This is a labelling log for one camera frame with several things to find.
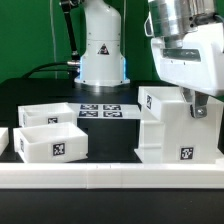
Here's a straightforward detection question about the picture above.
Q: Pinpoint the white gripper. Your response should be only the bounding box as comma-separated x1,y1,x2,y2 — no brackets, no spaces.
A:
151,31,224,119

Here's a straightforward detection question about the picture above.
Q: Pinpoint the white drawer cabinet frame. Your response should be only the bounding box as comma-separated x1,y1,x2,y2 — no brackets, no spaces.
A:
135,86,223,164

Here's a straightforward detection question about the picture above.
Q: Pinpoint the white drawer box front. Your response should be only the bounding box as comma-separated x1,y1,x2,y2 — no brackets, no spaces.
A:
13,122,88,163

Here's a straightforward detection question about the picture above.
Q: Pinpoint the white drawer box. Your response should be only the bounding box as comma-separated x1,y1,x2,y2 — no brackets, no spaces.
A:
18,102,77,127
13,122,88,163

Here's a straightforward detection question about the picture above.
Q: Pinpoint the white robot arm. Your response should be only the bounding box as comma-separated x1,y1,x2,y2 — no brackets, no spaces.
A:
60,0,224,118

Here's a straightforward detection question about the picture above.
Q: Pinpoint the white drawer box rear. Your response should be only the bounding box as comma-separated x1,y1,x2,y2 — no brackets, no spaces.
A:
18,102,77,127

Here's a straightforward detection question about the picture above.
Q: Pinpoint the white fiducial marker sheet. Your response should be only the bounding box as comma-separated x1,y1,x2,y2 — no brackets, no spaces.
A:
69,103,141,119

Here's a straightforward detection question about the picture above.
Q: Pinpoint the white block left edge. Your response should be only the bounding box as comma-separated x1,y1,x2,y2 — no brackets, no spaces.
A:
0,127,9,156

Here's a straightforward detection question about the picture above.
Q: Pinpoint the black cable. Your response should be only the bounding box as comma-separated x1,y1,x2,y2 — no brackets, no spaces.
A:
21,61,82,79

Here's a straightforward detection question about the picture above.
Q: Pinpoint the white plastic border rail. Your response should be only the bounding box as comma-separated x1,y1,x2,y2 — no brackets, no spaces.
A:
0,163,224,189

